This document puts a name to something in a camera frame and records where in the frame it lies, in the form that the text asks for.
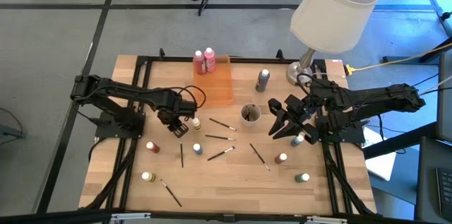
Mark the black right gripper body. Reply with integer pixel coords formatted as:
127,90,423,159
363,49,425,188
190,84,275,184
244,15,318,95
268,95,321,144

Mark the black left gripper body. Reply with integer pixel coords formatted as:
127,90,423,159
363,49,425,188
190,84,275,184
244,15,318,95
157,102,196,128

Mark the large grey paint bottle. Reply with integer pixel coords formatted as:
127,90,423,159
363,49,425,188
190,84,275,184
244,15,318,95
254,69,271,93

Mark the large coral paint bottle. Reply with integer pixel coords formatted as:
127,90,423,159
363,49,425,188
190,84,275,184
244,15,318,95
192,49,207,76

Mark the large pink paint bottle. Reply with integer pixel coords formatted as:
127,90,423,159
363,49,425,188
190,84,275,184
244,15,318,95
203,47,217,73

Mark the beige plastic cup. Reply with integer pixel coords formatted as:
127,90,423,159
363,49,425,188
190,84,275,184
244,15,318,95
240,102,263,128

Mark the white board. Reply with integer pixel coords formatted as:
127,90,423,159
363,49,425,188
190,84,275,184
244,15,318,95
363,126,397,182

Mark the silver table lamp white shade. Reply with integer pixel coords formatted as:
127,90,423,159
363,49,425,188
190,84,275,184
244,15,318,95
285,0,382,88

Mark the black keyboard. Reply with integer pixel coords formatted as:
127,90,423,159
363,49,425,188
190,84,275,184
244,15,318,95
436,167,452,221

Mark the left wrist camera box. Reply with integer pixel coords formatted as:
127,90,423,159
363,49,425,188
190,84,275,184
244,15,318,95
172,123,190,138

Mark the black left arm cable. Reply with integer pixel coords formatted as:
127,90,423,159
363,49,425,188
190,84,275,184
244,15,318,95
176,85,208,109

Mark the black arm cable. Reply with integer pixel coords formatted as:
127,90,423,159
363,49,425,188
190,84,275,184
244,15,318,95
295,72,321,100
176,85,208,109

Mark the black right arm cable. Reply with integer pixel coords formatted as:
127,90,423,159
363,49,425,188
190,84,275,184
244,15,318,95
295,72,321,100

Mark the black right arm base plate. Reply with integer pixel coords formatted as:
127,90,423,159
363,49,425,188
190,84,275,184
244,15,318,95
315,114,367,144

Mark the silver metal bracket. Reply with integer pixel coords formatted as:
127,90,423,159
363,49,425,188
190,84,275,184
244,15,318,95
305,216,349,224
110,212,152,222

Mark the yellow power cable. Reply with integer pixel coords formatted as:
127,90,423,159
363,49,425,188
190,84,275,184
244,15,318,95
351,42,452,73

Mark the white cable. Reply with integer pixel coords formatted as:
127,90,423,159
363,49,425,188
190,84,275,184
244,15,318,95
418,74,452,98

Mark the black floor cable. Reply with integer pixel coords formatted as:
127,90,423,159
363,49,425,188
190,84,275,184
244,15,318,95
0,107,25,140

